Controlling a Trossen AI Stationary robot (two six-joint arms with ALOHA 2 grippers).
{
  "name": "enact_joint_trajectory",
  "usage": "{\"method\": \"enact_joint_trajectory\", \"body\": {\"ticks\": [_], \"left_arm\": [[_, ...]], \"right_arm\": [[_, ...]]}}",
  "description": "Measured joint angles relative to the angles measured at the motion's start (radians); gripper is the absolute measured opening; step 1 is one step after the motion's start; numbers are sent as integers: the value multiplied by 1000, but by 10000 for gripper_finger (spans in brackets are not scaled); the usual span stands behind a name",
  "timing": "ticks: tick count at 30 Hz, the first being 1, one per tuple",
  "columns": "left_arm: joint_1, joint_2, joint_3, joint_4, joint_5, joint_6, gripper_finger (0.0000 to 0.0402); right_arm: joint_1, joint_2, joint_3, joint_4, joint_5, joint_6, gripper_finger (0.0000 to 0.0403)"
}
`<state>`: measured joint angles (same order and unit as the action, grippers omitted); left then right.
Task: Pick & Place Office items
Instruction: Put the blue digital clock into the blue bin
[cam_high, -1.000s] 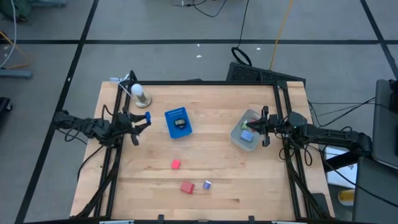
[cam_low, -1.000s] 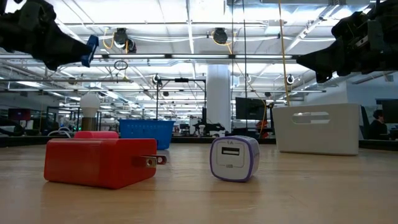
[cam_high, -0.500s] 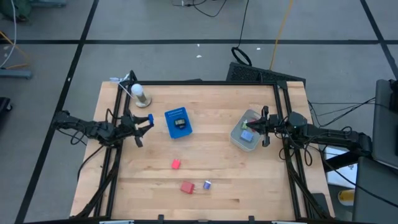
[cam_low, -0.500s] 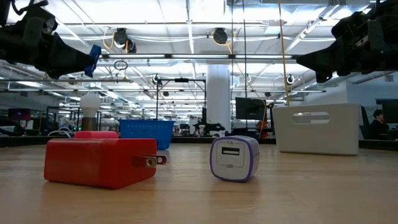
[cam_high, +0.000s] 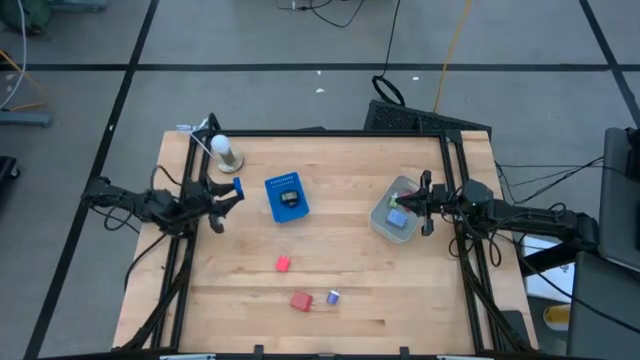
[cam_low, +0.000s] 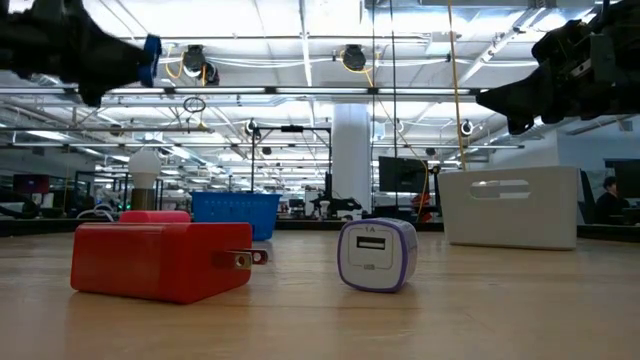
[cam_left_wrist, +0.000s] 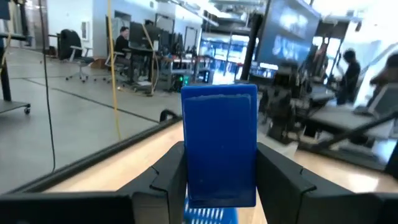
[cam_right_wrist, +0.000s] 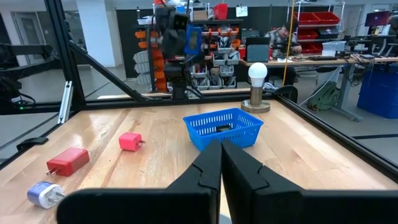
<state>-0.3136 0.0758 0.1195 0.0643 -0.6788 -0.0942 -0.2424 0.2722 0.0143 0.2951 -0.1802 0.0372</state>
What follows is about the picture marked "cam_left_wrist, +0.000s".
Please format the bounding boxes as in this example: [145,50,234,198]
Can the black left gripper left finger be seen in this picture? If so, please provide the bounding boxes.
[0,141,187,224]

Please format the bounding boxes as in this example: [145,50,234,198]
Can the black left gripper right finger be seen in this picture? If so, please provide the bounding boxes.
[256,142,398,224]

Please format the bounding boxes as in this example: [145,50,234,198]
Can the blue rectangular plastic box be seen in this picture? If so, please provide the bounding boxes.
[180,83,259,208]

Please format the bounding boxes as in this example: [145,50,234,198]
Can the grey office chair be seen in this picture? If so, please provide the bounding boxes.
[104,51,125,85]

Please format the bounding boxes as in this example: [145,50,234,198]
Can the black office chair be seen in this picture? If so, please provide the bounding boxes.
[58,29,94,83]

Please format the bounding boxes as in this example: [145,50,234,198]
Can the blue plastic basket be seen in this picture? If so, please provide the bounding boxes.
[183,198,239,224]

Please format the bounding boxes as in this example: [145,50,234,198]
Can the dark grey box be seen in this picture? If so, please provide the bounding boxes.
[354,83,398,116]

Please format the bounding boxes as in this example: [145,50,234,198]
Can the person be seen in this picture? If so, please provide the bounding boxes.
[113,26,131,66]
[335,49,362,105]
[368,52,398,106]

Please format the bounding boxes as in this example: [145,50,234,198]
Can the black rolling cart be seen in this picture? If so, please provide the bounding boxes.
[0,30,32,115]

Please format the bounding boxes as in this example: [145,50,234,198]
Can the large dark display screen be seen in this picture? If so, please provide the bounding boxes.
[256,0,321,71]

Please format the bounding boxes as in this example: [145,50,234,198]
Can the black aluminium table frame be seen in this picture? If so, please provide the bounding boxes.
[9,110,398,195]

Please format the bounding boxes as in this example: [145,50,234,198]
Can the yellow hanging cable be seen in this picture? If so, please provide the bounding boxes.
[106,0,123,141]

